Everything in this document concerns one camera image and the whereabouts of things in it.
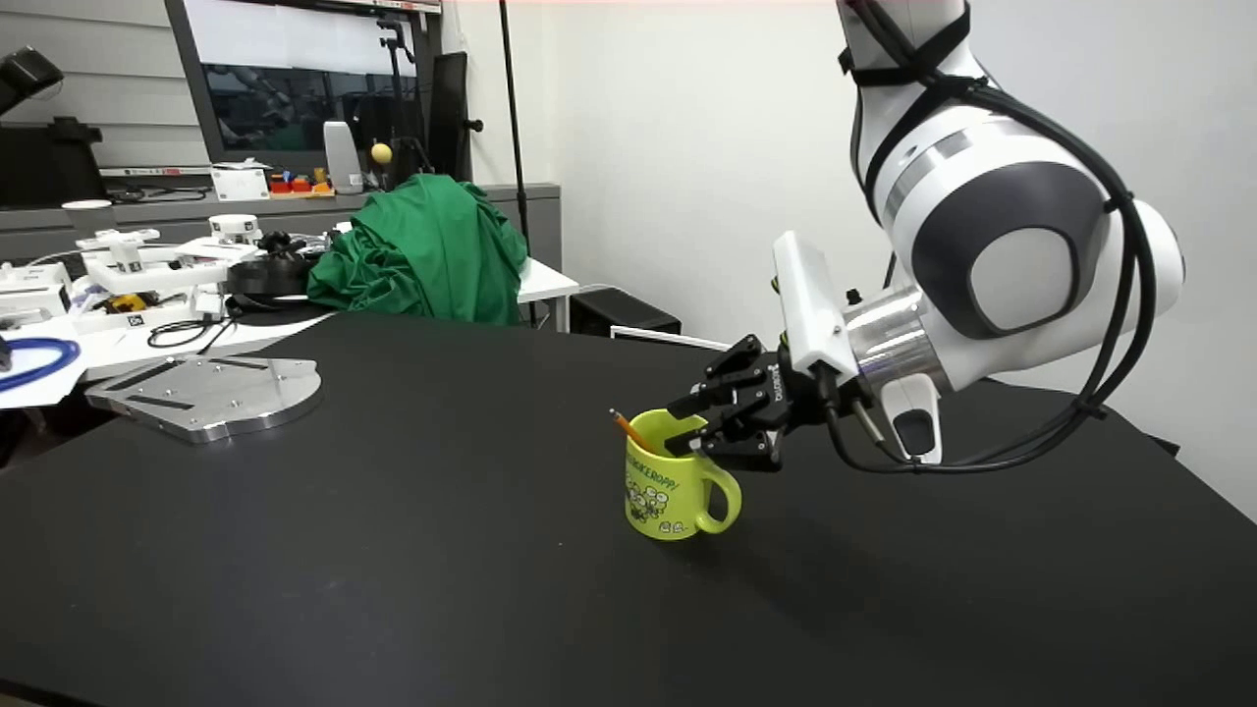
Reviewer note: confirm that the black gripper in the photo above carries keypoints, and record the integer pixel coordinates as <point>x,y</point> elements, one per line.
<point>812,395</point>

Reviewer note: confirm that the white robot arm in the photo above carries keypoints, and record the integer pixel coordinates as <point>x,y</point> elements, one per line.
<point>1009,197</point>

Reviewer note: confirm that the lime green mug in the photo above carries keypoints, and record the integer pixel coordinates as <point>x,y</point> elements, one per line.
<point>662,495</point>

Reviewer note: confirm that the black box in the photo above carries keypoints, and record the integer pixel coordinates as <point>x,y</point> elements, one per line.
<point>627,313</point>

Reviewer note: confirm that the green cloth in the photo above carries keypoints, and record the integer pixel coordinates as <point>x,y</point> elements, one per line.
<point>425,256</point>

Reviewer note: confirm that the black vertical pole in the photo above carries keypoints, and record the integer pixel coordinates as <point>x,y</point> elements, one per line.
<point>511,121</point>

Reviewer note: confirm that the yellow ball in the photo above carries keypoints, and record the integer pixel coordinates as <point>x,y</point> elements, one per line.
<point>383,155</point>

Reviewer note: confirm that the white desk speaker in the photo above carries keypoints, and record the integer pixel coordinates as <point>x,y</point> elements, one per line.
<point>345,160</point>

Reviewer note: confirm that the black round device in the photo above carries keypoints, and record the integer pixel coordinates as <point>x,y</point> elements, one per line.
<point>269,276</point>

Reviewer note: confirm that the flat aluminium mounting plate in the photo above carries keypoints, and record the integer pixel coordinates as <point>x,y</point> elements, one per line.
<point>211,395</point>

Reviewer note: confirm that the large black monitor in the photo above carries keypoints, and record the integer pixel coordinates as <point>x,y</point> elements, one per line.
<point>307,79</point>

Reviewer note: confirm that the black bag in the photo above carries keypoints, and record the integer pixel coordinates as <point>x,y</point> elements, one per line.
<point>50,160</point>

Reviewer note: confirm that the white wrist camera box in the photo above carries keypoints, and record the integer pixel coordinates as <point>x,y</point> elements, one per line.
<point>808,307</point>

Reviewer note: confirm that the white printed bracket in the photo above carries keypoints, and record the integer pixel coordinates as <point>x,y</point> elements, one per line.
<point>152,256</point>

